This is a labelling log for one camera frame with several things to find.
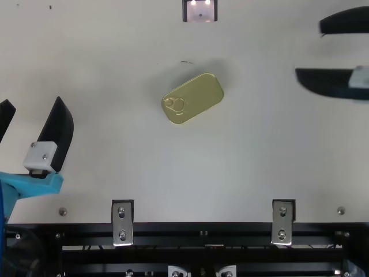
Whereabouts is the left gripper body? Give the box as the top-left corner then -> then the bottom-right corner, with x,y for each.
0,170 -> 65,223

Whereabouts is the gold rectangular tin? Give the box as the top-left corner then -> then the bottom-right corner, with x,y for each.
160,72 -> 225,126

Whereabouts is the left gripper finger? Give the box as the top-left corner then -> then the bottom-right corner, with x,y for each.
22,96 -> 75,179
0,99 -> 17,144

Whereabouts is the blue cable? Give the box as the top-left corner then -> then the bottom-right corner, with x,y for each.
0,180 -> 6,231

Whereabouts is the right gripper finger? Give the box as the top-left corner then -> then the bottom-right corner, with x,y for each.
295,65 -> 369,101
318,5 -> 369,37

